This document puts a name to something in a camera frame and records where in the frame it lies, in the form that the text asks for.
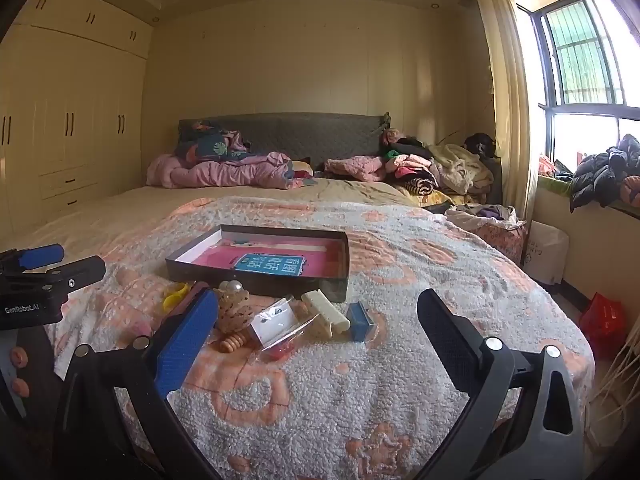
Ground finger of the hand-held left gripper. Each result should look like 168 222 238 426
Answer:
0 243 66 274
44 255 107 295

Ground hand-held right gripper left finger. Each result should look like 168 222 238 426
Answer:
52 287 221 480

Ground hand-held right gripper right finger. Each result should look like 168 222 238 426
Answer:
410 288 586 480

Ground sheer bow hair clip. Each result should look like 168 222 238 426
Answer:
215 280 255 335

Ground earring card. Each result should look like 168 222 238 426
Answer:
249 297 299 349

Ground cream claw hair clip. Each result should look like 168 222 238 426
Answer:
301 290 352 338

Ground dark cardboard box pink lining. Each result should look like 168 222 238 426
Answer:
165 224 351 304

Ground bed with beige sheet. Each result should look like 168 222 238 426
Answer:
0 175 596 480

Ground small blue box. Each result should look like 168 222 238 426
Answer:
346 302 377 342

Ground floral laundry bag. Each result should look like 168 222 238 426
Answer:
444 204 529 267

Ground clear plastic bag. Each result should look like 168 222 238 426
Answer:
260 316 321 362

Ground blue printed card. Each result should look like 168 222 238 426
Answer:
234 252 307 278

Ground white paper bag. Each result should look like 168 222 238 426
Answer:
522 220 571 287

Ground cream wardrobe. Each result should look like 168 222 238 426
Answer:
0 0 154 241

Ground red bag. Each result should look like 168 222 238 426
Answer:
578 292 629 361

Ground pile of clothes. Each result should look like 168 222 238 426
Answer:
379 127 497 198

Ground pink quilt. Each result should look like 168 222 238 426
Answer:
146 151 312 191

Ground dark floral pillow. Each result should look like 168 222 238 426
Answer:
174 120 251 165

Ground light wooden sticks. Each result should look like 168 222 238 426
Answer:
592 327 640 443

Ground green window seat cushion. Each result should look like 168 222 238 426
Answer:
537 155 576 197

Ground pink sweater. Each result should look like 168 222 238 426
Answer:
325 156 387 184

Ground black puffer jacket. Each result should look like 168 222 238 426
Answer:
570 133 640 214

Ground orange patterned cushion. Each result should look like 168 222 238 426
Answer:
619 175 640 207

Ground cream curtain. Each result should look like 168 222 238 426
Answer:
474 0 547 223

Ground grey quilted headboard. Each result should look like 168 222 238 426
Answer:
178 112 392 172

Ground yellow bracelet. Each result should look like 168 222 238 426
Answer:
162 282 193 311

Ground window with black frame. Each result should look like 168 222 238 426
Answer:
517 0 640 163

